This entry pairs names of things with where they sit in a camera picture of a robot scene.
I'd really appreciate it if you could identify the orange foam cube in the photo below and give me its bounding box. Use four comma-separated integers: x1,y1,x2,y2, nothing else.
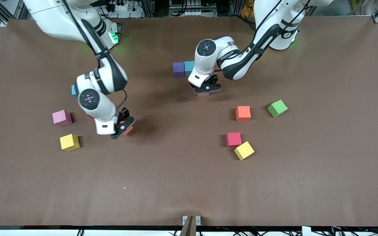
236,106,252,122
119,120,134,136

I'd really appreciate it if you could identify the purple foam cube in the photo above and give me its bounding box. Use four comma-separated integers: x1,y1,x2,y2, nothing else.
173,62,186,78

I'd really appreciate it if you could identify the yellow foam cube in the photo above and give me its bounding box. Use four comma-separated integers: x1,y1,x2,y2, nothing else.
60,134,80,152
234,141,255,161

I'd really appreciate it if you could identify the green foam cube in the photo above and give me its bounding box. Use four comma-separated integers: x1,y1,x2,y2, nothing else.
267,100,288,118

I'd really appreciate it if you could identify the orange yellow objects bag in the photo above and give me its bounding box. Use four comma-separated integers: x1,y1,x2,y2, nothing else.
241,0,256,17

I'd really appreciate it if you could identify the white power strip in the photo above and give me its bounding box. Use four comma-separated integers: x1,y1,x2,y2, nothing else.
105,0,134,12

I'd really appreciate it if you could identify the brown wooden strip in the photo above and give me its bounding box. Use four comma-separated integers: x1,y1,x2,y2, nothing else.
179,215,198,236

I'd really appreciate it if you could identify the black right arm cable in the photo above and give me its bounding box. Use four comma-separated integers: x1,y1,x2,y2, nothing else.
61,0,128,109

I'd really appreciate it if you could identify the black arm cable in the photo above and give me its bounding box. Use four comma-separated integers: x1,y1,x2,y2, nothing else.
255,0,311,46
61,0,128,109

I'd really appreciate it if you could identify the aluminium frame post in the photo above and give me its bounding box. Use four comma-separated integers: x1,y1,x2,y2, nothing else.
230,0,243,17
142,0,156,17

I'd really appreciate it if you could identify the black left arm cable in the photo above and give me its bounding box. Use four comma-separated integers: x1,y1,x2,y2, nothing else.
255,0,311,46

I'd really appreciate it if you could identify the small metal bracket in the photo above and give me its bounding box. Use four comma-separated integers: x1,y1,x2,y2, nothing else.
182,215,201,226

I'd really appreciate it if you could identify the black cable bundle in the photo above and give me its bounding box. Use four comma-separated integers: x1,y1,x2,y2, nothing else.
327,220,378,236

